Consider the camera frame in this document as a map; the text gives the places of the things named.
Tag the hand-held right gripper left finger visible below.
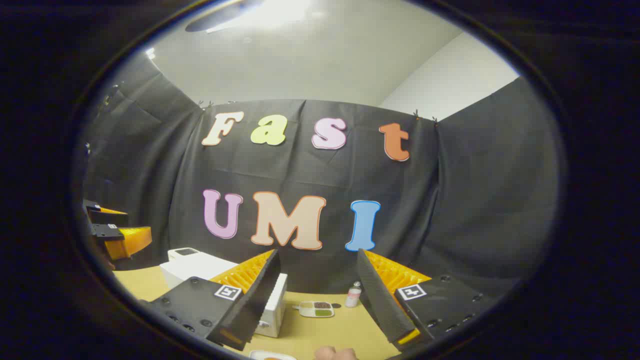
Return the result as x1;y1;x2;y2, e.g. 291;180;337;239
141;248;282;352

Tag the white microwave oven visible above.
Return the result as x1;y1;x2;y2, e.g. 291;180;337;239
160;251;288;339

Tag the white divided seasoning dish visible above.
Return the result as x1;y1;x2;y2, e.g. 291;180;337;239
298;301;335;319

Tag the white plate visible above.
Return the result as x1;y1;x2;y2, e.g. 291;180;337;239
249;350;297;360

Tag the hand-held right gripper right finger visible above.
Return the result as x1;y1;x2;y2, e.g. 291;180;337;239
356;248;496;352

